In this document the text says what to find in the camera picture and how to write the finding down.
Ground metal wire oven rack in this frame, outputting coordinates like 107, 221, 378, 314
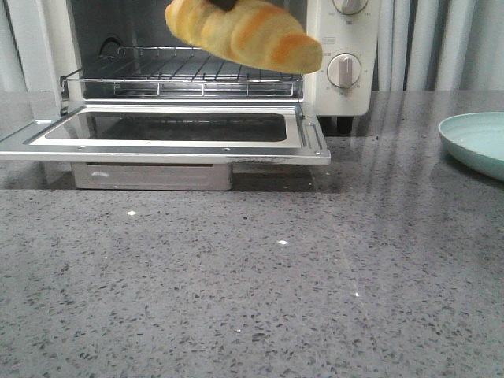
60, 46, 303, 100

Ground oven glass door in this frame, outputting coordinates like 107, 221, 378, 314
1, 101, 331, 165

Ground white toaster oven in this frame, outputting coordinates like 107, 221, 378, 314
1, 1, 381, 136

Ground metal crumb tray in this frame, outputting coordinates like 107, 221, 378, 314
71, 162, 232, 191

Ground upper oven knob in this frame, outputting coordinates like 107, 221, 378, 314
332, 0, 368, 16

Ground lower oven knob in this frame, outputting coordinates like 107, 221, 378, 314
327, 54, 361, 89

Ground croissant bread roll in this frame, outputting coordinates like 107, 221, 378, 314
165, 1, 323, 74

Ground light green plate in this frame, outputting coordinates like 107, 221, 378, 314
438, 112, 503, 181

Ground oven knob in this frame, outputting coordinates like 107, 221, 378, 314
332, 0, 368, 16
327, 54, 361, 89

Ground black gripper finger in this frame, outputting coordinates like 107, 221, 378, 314
209, 0, 236, 11

